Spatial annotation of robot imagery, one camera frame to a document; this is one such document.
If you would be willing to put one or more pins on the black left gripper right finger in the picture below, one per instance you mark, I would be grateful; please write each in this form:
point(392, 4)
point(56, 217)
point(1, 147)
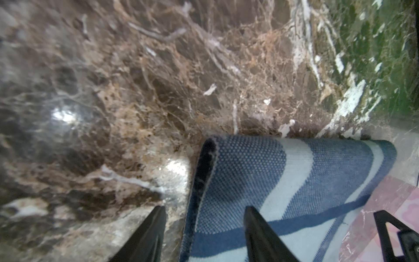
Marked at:
point(263, 245)

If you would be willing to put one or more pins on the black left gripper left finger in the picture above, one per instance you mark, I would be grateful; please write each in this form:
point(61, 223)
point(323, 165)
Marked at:
point(145, 244)

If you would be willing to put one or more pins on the navy grey plaid scarf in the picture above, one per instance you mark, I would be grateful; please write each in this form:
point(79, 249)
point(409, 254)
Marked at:
point(308, 190)

